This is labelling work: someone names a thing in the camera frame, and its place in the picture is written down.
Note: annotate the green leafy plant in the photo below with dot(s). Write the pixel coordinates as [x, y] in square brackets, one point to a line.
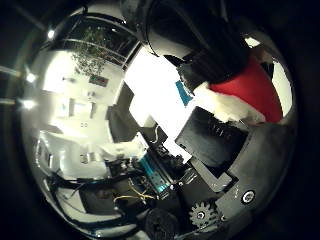
[91, 50]

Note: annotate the blue cloth with white stripes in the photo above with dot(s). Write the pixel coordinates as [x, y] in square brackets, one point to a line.
[183, 93]

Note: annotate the teal metal frame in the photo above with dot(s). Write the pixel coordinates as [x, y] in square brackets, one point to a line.
[154, 175]

